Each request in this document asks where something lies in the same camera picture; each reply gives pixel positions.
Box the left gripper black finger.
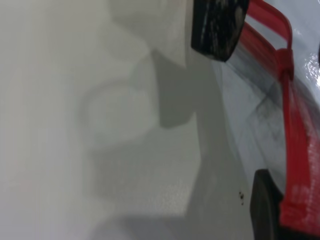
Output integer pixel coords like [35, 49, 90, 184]
[249, 169, 286, 240]

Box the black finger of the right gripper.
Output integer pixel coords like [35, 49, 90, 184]
[190, 0, 250, 63]

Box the clear zip bag red seal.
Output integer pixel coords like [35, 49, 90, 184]
[209, 0, 320, 240]

